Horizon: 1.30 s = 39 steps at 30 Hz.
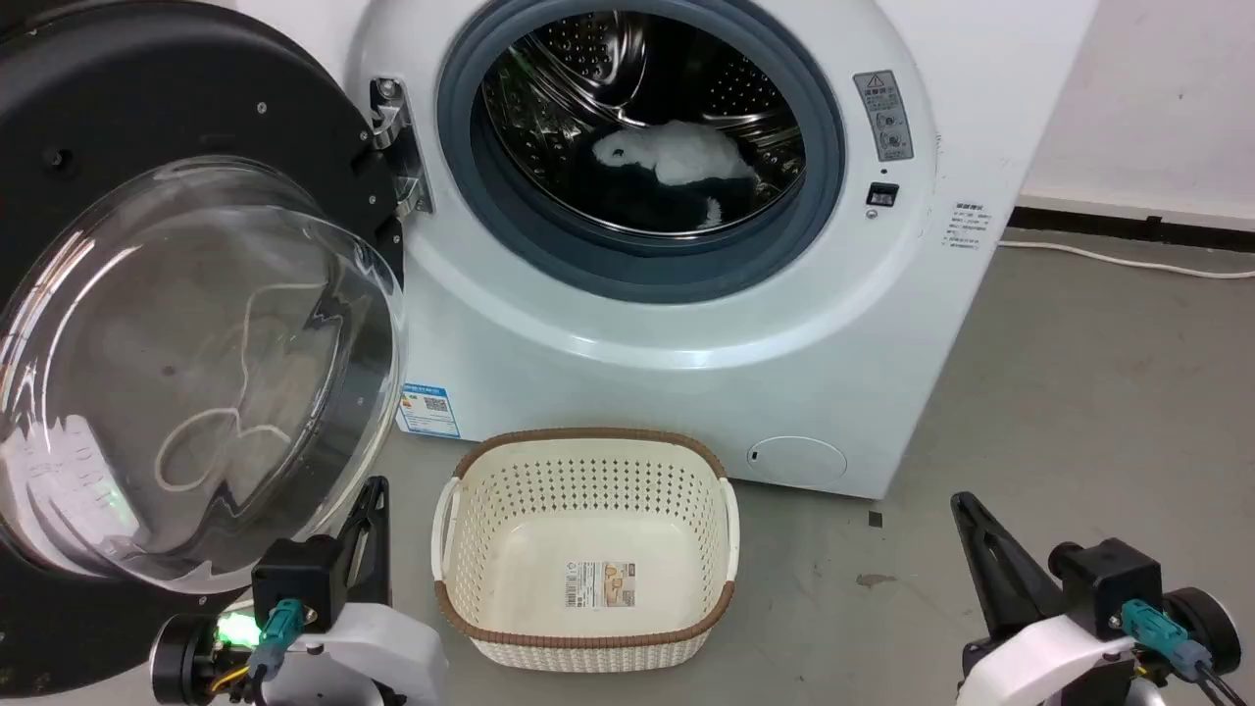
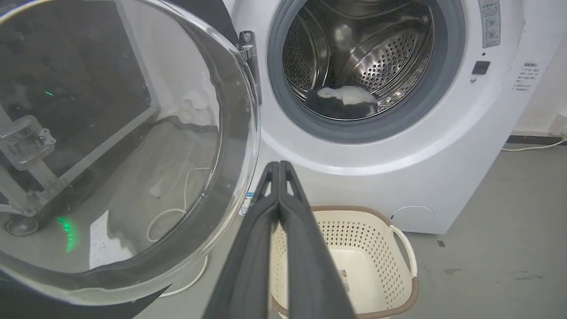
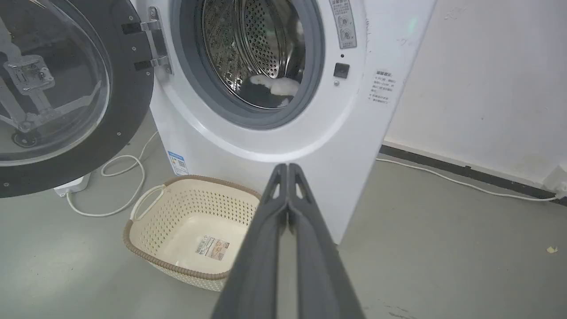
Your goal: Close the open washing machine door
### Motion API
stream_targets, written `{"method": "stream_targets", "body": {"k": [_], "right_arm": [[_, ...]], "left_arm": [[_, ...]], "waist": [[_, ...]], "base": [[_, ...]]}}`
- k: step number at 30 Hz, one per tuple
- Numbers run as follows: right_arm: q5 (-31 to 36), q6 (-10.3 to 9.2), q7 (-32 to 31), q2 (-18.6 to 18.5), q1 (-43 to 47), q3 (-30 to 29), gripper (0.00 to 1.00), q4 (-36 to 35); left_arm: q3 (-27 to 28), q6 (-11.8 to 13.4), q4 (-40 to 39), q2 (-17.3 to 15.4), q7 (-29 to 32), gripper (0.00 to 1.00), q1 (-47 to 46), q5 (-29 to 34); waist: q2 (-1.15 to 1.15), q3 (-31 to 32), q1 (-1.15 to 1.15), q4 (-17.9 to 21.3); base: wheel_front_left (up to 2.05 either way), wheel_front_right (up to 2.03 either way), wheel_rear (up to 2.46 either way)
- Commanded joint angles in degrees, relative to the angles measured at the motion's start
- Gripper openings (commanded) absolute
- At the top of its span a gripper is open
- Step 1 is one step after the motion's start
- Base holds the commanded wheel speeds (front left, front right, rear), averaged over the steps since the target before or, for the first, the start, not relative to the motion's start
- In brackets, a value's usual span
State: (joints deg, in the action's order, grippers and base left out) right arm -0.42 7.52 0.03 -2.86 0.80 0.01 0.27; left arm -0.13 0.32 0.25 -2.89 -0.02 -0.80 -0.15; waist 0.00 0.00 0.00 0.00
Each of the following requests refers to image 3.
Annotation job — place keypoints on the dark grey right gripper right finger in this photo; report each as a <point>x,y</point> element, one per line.
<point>321,266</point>

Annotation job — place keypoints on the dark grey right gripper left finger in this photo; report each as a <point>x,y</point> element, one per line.
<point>259,261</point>

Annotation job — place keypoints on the white front-load washing machine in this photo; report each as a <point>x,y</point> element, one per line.
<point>354,110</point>

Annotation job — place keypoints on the black round washer door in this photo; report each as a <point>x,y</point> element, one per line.
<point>110,110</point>

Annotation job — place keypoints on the cream perforated laundry basket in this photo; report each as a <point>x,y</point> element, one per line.
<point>190,230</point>

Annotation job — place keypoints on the white clothing in drum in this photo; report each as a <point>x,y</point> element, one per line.
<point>277,86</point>

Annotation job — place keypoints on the white power strip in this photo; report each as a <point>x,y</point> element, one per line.
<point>73,186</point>

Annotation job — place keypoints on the small yellow floor scrap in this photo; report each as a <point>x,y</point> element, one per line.
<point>551,250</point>

